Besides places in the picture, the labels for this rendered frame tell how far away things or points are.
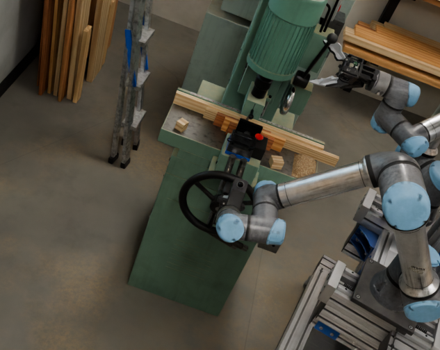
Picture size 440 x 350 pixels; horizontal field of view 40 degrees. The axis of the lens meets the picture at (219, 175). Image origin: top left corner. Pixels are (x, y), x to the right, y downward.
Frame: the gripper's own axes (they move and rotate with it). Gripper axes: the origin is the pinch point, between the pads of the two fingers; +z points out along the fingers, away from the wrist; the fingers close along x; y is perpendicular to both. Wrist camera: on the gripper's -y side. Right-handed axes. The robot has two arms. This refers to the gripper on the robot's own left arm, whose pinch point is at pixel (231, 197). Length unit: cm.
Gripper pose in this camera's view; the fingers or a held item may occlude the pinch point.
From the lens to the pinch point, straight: 202.2
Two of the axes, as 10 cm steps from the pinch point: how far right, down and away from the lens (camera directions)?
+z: 0.1, -1.6, 9.9
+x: 9.4, 3.4, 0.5
